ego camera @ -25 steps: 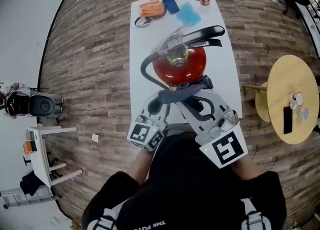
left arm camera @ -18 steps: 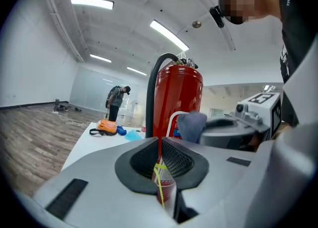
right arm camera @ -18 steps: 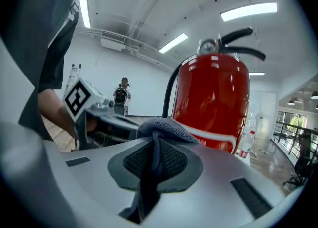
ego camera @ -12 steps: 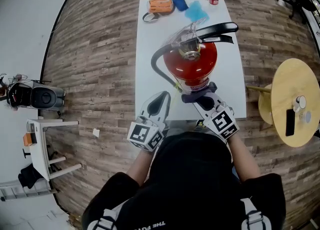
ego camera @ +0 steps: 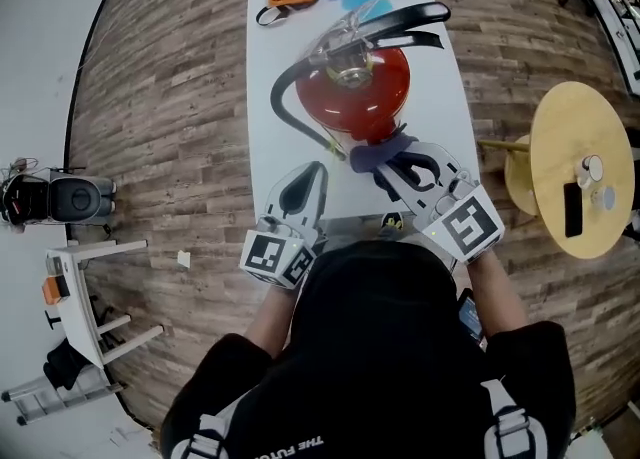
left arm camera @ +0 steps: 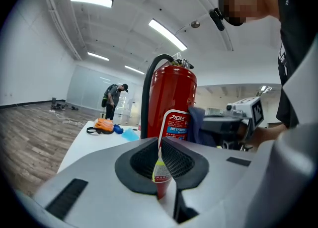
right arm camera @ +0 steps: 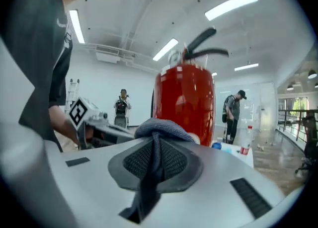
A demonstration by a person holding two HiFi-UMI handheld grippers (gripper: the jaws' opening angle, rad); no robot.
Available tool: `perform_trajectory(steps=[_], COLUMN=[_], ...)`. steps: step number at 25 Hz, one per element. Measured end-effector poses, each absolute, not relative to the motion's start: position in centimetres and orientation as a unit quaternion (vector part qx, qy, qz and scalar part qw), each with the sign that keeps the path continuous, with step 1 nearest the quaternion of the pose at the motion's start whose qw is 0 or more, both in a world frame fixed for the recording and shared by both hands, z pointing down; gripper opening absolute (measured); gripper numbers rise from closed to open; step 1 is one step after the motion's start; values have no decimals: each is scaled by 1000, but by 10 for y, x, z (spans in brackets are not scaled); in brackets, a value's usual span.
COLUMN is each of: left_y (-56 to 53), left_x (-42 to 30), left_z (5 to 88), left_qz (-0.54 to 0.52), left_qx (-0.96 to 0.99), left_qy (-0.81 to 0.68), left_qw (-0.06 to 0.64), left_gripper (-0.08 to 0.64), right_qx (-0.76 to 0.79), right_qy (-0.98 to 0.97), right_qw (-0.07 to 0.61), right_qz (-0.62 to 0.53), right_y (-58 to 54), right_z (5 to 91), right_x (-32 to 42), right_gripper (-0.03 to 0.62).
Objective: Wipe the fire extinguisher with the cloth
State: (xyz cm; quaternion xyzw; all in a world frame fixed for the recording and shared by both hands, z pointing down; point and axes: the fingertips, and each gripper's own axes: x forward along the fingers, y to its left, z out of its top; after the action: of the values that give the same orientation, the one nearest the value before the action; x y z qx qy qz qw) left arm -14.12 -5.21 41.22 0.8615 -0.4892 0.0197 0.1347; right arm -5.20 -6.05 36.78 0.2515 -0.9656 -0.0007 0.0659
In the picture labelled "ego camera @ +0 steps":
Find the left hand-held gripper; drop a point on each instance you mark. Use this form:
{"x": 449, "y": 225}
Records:
{"x": 272, "y": 254}

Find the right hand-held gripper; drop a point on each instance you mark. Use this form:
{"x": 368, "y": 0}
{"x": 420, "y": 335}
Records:
{"x": 465, "y": 224}

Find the dark grey cloth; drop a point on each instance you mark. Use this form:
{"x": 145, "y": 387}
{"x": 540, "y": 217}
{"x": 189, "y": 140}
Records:
{"x": 370, "y": 157}

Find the red fire extinguisher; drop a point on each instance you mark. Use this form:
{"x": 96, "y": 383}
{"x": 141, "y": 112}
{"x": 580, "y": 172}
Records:
{"x": 360, "y": 92}

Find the person's left forearm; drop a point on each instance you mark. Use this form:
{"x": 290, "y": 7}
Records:
{"x": 270, "y": 322}

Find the person's right forearm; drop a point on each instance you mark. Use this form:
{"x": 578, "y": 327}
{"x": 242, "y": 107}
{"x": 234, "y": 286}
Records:
{"x": 495, "y": 297}

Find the person's yellow black shoe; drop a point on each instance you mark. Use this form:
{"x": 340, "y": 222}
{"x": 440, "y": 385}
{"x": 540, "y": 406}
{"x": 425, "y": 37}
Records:
{"x": 391, "y": 222}

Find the white paper scrap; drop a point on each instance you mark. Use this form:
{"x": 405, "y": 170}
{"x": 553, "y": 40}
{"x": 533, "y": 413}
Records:
{"x": 184, "y": 259}

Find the black device with screen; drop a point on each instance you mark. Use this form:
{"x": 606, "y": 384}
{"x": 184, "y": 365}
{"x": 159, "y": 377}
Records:
{"x": 471, "y": 319}

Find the black smartphone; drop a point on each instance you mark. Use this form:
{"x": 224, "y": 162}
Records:
{"x": 573, "y": 209}

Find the round yellow table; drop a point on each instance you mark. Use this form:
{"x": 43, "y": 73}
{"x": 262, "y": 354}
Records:
{"x": 570, "y": 117}

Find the white mug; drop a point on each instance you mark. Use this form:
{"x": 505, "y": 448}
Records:
{"x": 590, "y": 169}

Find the person in black t-shirt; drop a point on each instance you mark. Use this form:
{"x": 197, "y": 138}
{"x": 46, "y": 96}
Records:
{"x": 375, "y": 347}

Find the small white cup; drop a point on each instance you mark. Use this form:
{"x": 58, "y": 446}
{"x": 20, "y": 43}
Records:
{"x": 604, "y": 197}

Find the black metal railing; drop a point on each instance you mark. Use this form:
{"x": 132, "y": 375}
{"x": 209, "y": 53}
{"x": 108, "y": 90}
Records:
{"x": 612, "y": 47}

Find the white side table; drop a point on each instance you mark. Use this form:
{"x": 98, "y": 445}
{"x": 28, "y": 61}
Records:
{"x": 77, "y": 307}

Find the small black grey box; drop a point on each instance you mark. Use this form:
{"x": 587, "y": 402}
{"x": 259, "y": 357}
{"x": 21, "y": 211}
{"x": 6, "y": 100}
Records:
{"x": 55, "y": 266}

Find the orange box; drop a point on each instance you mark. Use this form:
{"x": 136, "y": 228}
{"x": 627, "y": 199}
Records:
{"x": 51, "y": 291}

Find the small black stand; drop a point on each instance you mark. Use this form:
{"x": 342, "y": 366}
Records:
{"x": 52, "y": 320}

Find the black bag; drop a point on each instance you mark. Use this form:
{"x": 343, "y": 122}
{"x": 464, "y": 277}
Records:
{"x": 65, "y": 364}

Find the aluminium ladder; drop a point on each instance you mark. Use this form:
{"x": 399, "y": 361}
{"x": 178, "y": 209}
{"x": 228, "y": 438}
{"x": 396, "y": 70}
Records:
{"x": 55, "y": 399}

